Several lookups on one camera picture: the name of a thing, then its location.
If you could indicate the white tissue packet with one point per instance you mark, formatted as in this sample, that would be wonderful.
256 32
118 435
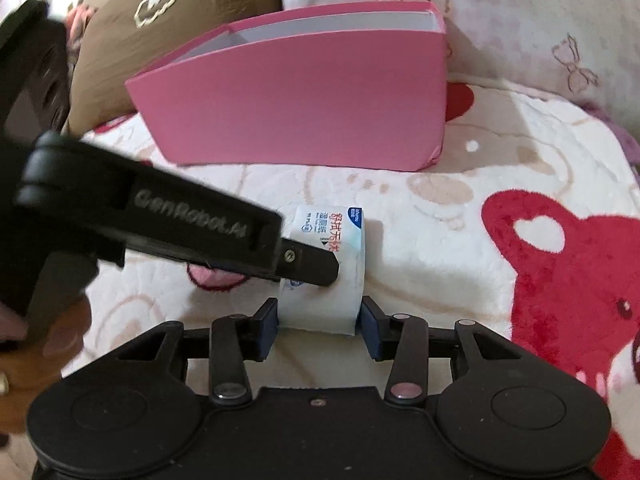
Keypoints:
323 293

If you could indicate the brown embroidered cushion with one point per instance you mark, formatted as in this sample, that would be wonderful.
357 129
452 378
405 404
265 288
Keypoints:
124 36

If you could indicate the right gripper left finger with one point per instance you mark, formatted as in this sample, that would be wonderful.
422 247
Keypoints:
233 340

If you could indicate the person's left hand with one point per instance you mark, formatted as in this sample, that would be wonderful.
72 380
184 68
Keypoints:
29 369

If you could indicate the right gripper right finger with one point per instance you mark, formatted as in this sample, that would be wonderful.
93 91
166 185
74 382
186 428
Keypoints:
401 339

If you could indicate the pink storage box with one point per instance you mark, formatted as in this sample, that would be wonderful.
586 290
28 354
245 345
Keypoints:
360 84

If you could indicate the pink floral pillow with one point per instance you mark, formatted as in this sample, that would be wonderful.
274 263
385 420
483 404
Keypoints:
586 51

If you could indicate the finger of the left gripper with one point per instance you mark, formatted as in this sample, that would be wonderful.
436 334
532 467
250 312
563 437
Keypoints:
304 263

